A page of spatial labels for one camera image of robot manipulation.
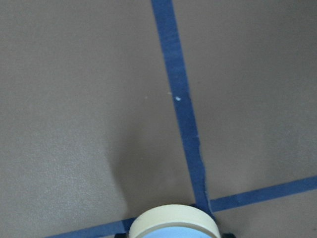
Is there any light blue desk bell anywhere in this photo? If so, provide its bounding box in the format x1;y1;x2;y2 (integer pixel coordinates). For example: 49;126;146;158
127;204;221;238

